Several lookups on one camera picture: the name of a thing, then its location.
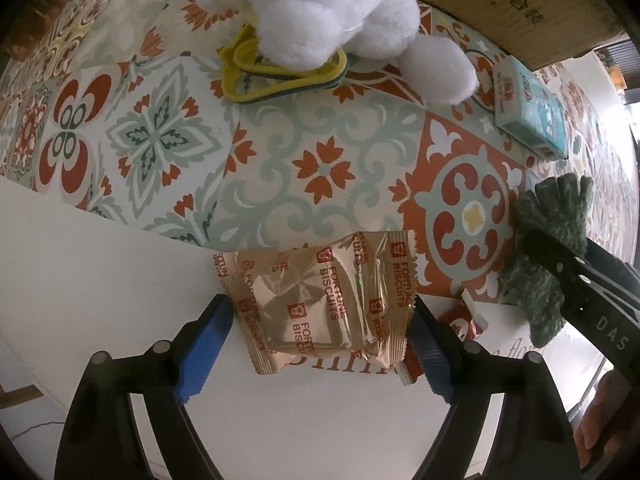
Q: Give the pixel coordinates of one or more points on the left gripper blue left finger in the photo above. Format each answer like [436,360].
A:
[100,439]

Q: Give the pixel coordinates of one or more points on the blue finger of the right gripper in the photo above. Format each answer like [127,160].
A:
[545,250]

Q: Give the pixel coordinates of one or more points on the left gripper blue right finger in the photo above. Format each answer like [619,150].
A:
[533,438]

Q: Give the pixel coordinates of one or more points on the green knitted glove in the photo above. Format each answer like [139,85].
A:
[551,219]

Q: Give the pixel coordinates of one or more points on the small red candy packet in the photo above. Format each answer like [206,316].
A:
[433,343]

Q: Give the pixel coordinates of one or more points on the teal tissue pack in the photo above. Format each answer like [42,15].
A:
[528,111]

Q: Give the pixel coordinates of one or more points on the gold fortune biscuit packet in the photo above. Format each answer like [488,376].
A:
[351,296]

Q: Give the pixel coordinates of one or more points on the white plush toy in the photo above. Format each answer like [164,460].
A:
[303,34]

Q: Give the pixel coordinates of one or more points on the person right hand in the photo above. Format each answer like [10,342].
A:
[610,418]

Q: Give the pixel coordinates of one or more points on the brown cardboard box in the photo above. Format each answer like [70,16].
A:
[539,32]

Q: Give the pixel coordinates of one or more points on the patterned table runner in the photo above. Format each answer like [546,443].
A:
[119,112]

